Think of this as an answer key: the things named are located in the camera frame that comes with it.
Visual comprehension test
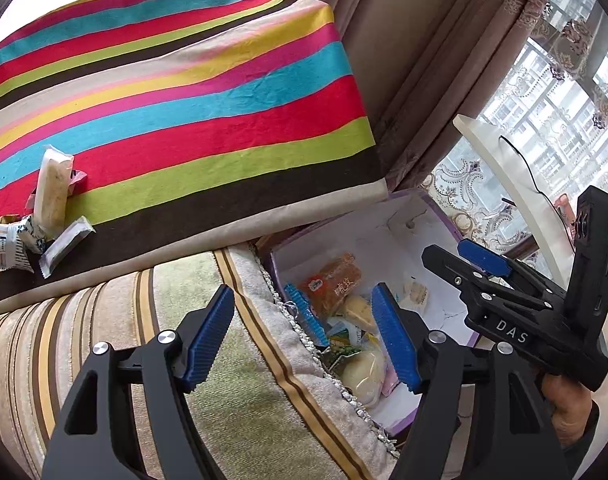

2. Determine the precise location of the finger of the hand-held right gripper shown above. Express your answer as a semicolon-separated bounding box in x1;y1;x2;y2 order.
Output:
421;244;552;312
458;238;569;307

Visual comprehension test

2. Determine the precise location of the white sheer lace curtain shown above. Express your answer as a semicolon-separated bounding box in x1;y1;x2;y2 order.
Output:
429;0;608;261

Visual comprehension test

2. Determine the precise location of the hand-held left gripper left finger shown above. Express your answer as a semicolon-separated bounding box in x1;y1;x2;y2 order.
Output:
41;284;235;480

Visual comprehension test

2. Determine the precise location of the mauve patterned curtain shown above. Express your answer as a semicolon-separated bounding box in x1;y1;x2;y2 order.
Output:
266;0;559;196

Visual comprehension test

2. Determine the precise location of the pink object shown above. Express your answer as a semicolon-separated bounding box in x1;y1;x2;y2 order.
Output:
554;194;577;221

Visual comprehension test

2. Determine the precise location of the white blue snack packet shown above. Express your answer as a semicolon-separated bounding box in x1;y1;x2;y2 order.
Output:
14;212;50;253

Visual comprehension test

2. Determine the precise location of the person's right hand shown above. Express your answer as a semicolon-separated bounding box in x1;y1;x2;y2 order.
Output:
541;372;599;450

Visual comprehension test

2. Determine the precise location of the round pale bread packet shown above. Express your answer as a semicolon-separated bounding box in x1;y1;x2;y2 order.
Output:
341;347;399;408

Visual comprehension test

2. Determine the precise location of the person's right forearm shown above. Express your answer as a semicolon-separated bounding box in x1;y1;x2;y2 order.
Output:
564;400;604;480

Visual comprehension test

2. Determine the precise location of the small white wrapped snack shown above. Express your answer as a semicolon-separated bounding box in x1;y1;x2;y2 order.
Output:
401;275;429;311

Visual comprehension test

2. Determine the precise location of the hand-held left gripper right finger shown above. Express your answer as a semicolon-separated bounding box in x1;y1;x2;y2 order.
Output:
371;282;574;480

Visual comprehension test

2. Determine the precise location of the white barcode snack packet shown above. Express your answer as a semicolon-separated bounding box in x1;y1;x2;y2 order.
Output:
0;222;35;276

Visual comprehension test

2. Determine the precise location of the yellow bun packet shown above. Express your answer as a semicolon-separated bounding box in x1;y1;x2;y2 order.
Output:
341;294;379;333

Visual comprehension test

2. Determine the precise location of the orange snack packet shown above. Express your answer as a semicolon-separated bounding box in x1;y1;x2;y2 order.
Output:
299;254;363;318

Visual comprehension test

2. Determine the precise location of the clear packet with pale bar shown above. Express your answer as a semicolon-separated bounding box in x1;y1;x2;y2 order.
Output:
33;146;76;235

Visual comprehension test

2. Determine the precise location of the white round table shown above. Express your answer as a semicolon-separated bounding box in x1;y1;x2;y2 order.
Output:
453;114;579;271

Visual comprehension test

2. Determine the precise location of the striped colourful cloth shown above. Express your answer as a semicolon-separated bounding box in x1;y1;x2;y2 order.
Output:
0;0;389;306

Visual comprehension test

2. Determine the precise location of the purple cardboard box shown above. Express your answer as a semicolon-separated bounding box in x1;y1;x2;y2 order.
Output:
256;190;479;441

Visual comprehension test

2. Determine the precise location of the slim white bar packet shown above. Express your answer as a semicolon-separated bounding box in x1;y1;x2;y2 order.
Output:
38;216;96;279

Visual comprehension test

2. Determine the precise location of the black cable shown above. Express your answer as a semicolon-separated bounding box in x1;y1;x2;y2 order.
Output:
498;135;572;241

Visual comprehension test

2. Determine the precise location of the striped sofa cushion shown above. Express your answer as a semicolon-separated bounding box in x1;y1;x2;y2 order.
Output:
0;245;399;480

